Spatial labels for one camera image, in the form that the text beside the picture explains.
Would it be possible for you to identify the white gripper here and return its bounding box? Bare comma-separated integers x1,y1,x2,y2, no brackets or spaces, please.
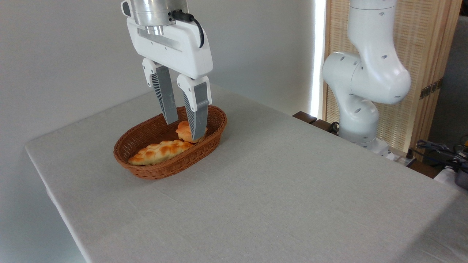
126,18,214,142

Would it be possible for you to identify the round orange bread roll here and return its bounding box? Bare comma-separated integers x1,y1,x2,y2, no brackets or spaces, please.
175,121,208,143

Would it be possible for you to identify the long braided bread loaf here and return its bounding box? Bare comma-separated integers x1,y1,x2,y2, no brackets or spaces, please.
128,140,194,166

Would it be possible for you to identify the brown wicker basket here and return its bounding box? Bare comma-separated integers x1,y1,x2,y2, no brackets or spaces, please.
113,105,227,180

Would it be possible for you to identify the grey tablecloth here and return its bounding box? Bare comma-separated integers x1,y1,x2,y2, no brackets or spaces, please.
25,77,468,263

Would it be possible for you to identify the wooden bamboo folding screen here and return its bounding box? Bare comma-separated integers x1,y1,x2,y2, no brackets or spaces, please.
324,0,463,161

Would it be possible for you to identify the metal screen hinge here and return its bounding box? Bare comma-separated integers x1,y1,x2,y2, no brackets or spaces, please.
420,79,444,100

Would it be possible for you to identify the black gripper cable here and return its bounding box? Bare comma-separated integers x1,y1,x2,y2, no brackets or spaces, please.
172,10,205,49

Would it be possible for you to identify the black cable bundle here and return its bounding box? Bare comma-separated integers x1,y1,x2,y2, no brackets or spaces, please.
416,140,468,172

